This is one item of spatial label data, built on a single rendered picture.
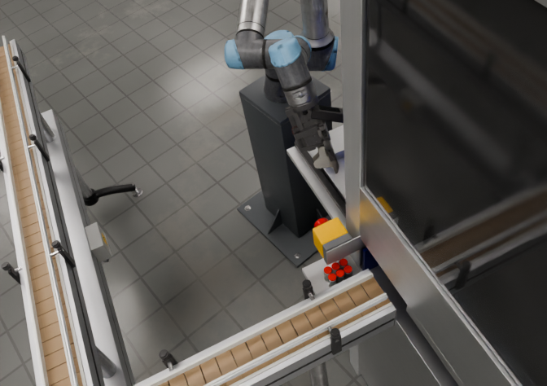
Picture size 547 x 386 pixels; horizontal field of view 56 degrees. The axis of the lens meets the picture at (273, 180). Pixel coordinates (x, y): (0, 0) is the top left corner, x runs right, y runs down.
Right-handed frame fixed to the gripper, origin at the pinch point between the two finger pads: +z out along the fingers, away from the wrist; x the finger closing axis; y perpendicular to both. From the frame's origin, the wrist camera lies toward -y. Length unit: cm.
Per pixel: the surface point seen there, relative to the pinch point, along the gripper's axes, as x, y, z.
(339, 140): -29.0, -2.1, 4.1
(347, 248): 17.7, 3.8, 13.2
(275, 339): 30.8, 26.0, 22.1
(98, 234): -43, 94, 12
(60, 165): -75, 112, -10
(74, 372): 36, 70, 10
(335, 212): -4.7, 5.1, 14.8
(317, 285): 15.0, 14.6, 22.6
